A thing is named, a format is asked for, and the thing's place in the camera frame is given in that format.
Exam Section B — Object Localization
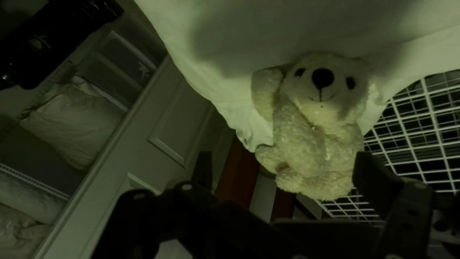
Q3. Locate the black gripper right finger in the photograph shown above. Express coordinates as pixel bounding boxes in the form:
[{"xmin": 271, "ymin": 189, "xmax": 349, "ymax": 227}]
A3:
[{"xmin": 352, "ymin": 150, "xmax": 436, "ymax": 259}]

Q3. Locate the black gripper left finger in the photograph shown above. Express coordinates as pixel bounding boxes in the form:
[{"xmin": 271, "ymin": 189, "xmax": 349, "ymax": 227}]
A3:
[{"xmin": 91, "ymin": 186, "xmax": 162, "ymax": 259}]

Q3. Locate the white fluffy teddy bear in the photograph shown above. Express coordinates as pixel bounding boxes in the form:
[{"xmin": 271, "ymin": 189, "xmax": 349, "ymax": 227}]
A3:
[{"xmin": 249, "ymin": 50, "xmax": 373, "ymax": 202}]

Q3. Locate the white pillow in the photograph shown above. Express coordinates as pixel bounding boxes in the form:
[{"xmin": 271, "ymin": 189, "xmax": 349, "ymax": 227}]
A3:
[{"xmin": 18, "ymin": 77, "xmax": 129, "ymax": 172}]

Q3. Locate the white draped cloth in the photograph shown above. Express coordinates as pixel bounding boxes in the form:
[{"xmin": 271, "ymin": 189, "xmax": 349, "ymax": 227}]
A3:
[{"xmin": 133, "ymin": 0, "xmax": 460, "ymax": 152}]

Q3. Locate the white wire rack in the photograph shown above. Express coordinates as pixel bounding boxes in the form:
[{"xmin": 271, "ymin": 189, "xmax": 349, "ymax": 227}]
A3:
[{"xmin": 313, "ymin": 68, "xmax": 460, "ymax": 224}]

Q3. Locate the wooden bunk bed frame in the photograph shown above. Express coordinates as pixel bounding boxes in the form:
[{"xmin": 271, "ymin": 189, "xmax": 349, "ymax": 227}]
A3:
[{"xmin": 212, "ymin": 135, "xmax": 298, "ymax": 222}]

